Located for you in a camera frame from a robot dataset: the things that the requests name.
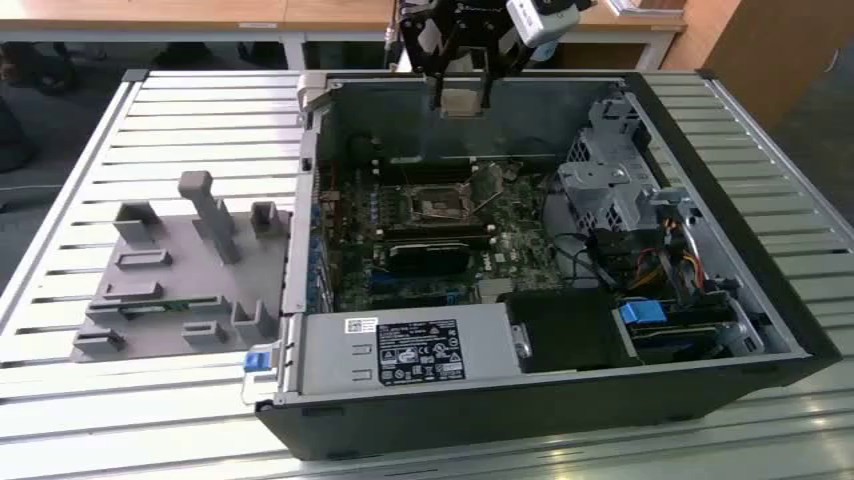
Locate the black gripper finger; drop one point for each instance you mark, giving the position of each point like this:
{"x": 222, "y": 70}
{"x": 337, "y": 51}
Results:
{"x": 435, "y": 92}
{"x": 488, "y": 92}

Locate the silver CPU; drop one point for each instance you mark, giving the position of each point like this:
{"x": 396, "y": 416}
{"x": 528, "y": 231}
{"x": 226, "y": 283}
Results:
{"x": 461, "y": 102}

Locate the CPU socket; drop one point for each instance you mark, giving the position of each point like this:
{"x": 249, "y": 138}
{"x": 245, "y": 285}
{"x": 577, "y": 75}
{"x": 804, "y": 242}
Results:
{"x": 436, "y": 202}

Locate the black expansion slot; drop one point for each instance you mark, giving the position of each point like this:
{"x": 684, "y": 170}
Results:
{"x": 407, "y": 301}

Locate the grey case latch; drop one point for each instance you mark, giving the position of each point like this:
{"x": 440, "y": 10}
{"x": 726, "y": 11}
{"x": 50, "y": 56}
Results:
{"x": 309, "y": 92}

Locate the metal drive cage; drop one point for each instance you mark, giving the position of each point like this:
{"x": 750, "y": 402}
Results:
{"x": 593, "y": 177}

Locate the stack of papers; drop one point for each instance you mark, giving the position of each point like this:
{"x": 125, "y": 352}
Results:
{"x": 633, "y": 6}

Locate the green motherboard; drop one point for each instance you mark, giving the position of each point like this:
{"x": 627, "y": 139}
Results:
{"x": 513, "y": 235}

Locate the black graphics card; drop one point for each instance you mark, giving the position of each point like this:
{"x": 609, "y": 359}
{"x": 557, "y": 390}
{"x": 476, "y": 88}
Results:
{"x": 427, "y": 260}

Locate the black office chair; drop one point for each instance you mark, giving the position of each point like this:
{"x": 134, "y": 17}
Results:
{"x": 46, "y": 70}
{"x": 186, "y": 57}

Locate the silver chipset heatsink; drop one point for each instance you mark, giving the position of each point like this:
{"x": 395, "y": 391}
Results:
{"x": 493, "y": 290}

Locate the wooden cabinet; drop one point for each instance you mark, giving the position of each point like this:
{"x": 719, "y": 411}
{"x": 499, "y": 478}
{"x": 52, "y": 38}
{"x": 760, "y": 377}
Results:
{"x": 767, "y": 55}

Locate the black plastic shroud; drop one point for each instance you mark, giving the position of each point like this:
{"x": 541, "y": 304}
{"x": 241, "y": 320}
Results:
{"x": 567, "y": 330}

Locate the blue disk carrier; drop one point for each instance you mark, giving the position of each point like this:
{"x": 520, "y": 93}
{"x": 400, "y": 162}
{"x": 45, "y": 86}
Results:
{"x": 641, "y": 315}

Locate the grey parts rack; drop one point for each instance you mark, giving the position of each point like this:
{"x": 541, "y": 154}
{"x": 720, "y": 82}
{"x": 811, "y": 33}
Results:
{"x": 180, "y": 280}

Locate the grey power supply unit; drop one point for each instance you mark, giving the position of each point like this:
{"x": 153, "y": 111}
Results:
{"x": 333, "y": 360}

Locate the green RAM stick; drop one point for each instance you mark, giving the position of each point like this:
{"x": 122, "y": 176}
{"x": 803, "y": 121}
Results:
{"x": 174, "y": 304}

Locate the blue case latch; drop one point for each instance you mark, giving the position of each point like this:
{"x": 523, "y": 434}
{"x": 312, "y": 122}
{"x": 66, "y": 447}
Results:
{"x": 256, "y": 361}

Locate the black PC case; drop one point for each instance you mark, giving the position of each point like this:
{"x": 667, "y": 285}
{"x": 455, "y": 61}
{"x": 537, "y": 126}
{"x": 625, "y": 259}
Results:
{"x": 467, "y": 415}

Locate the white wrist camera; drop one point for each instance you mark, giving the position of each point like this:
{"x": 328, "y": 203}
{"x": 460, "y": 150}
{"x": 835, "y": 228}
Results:
{"x": 543, "y": 20}

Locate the wooden desk white frame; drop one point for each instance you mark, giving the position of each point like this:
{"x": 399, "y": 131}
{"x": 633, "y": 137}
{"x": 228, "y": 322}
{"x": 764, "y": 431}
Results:
{"x": 347, "y": 12}
{"x": 133, "y": 12}

